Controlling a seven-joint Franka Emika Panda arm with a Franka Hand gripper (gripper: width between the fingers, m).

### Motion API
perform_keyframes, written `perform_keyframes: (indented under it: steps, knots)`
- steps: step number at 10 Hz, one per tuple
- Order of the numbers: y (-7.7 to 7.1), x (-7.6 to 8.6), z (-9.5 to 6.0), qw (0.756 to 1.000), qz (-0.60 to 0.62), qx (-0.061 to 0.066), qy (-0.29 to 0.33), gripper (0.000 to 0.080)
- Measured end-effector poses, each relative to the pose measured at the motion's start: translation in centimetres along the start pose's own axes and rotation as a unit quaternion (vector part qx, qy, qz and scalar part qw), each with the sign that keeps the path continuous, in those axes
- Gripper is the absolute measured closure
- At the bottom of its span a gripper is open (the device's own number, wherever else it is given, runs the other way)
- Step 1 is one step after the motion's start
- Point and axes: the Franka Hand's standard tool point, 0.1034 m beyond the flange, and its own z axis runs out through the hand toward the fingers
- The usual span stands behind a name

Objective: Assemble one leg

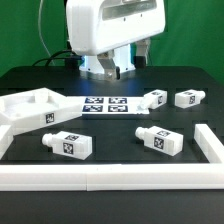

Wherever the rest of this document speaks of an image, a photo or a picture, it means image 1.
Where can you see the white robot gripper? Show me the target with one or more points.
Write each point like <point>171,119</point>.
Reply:
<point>98,26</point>

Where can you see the white square tabletop part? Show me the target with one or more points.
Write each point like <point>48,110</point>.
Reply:
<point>31,110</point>

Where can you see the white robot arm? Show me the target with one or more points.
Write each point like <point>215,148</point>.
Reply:
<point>125,58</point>

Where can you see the white marker tag plate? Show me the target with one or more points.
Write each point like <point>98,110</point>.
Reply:
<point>109,104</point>

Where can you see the white U-shaped obstacle fence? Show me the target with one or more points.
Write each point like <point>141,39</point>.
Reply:
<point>123,177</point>

